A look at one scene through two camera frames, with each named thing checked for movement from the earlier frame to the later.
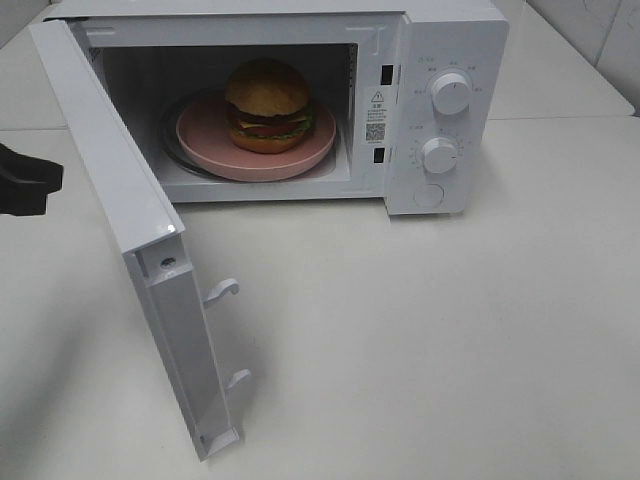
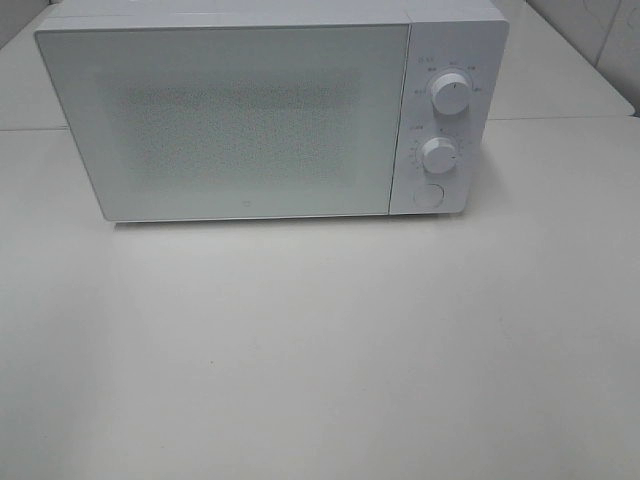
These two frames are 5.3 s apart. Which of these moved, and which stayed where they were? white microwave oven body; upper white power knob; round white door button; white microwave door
Moved: white microwave door
Stayed: round white door button; upper white power knob; white microwave oven body
